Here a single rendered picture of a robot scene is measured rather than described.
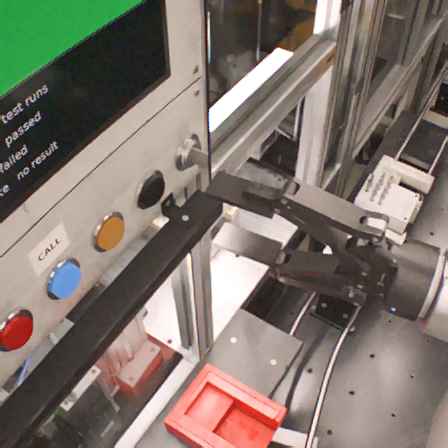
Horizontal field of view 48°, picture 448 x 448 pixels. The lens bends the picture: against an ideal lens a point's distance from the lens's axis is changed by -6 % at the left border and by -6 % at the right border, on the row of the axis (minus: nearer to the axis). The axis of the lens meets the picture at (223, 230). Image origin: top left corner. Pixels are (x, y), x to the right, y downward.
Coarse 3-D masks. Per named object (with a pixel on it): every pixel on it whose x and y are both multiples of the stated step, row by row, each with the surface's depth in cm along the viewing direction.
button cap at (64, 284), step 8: (64, 272) 42; (72, 272) 42; (80, 272) 44; (56, 280) 41; (64, 280) 42; (72, 280) 43; (56, 288) 42; (64, 288) 42; (72, 288) 43; (64, 296) 43
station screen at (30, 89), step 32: (160, 0) 34; (96, 32) 31; (128, 32) 33; (160, 32) 36; (64, 64) 30; (96, 64) 32; (128, 64) 35; (160, 64) 38; (0, 96) 26; (32, 96) 29; (64, 96) 31; (96, 96) 33; (128, 96) 37; (0, 128) 27; (32, 128) 30; (64, 128) 32; (96, 128) 35; (0, 160) 29; (32, 160) 31; (0, 192) 30
